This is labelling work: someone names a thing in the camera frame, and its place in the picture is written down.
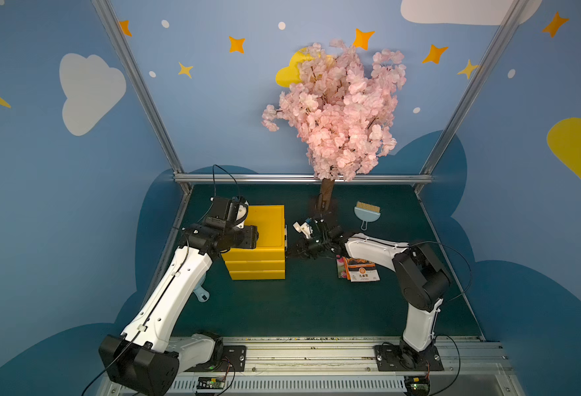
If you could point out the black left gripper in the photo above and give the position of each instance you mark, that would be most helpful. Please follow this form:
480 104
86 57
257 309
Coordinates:
250 237

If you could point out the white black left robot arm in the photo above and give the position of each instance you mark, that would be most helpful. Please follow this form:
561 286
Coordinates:
139 358

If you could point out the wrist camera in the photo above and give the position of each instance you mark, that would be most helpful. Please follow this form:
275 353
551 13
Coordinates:
306 228
227 213

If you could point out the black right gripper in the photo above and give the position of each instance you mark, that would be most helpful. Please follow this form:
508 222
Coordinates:
317 238

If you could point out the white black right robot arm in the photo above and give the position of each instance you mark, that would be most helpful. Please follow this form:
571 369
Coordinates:
422 276

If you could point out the left green circuit board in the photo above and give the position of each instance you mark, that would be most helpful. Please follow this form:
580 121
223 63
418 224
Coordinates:
210 384

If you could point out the green circuit board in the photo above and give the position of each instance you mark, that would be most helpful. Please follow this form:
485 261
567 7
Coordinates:
210 384
417 386

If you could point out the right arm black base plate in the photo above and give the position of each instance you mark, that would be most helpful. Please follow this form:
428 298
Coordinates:
393 358

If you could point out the dark metal tree base plate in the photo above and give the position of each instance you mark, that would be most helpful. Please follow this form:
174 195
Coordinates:
316 209

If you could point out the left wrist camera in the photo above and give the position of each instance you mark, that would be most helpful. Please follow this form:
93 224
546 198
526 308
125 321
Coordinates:
227 213

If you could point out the horizontal aluminium frame rail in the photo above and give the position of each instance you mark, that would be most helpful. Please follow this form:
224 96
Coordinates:
209 178

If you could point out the front aluminium mounting rail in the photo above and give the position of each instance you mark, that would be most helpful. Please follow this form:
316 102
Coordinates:
346 366

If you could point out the pink flower seed bag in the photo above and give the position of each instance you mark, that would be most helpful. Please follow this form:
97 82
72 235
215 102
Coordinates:
341 267

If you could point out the pink blossom artificial tree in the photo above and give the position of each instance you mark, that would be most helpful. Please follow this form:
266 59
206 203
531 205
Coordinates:
343 114

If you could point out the aluminium frame post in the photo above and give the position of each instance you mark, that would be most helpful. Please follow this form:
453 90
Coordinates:
107 15
496 48

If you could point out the right green circuit board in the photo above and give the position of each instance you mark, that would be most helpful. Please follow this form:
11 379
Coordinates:
417 386

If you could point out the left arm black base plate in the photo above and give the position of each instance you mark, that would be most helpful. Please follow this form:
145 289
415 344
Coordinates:
223 358

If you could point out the left aluminium frame post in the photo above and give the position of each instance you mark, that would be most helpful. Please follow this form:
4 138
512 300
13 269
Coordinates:
107 15

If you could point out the light blue hand brush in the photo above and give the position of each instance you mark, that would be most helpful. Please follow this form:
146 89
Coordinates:
366 213

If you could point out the right aluminium frame post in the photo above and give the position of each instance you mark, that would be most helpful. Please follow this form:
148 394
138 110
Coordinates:
496 48

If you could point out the light blue dustpan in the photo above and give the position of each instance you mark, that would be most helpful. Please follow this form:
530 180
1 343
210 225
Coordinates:
201 293

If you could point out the yellow plastic drawer cabinet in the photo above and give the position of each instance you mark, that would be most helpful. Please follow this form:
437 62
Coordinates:
267 260

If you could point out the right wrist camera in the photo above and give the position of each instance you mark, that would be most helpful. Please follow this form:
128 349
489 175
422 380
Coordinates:
306 228

